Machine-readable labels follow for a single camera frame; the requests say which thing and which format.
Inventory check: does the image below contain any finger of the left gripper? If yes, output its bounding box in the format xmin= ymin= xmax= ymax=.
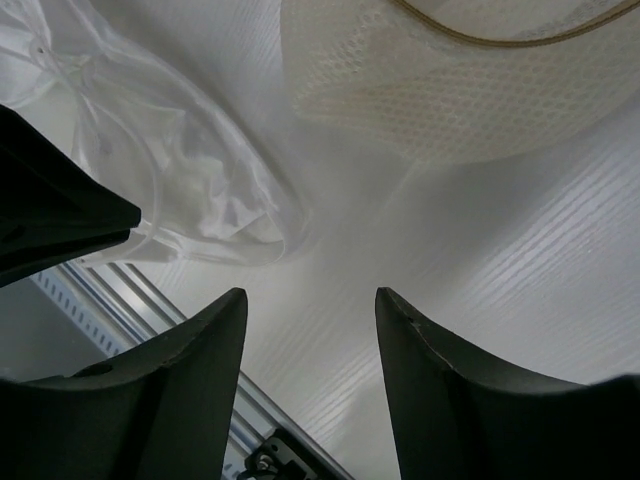
xmin=1 ymin=230 xmax=131 ymax=287
xmin=1 ymin=107 xmax=141 ymax=231

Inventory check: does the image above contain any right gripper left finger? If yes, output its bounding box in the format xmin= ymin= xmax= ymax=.
xmin=1 ymin=288 xmax=248 ymax=479

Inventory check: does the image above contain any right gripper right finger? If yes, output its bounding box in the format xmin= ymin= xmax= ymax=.
xmin=375 ymin=288 xmax=639 ymax=479

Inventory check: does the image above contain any white bra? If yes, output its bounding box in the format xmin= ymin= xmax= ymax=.
xmin=1 ymin=1 xmax=307 ymax=265

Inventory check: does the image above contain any white round mesh laundry bag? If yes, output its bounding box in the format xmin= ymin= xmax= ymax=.
xmin=280 ymin=1 xmax=639 ymax=163

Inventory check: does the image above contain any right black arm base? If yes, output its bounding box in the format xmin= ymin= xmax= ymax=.
xmin=237 ymin=437 xmax=320 ymax=480

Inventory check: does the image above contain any white slotted cable duct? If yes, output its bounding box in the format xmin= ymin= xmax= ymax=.
xmin=29 ymin=270 xmax=127 ymax=357

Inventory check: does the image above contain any aluminium mounting rail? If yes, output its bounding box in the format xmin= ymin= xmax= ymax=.
xmin=54 ymin=262 xmax=351 ymax=479

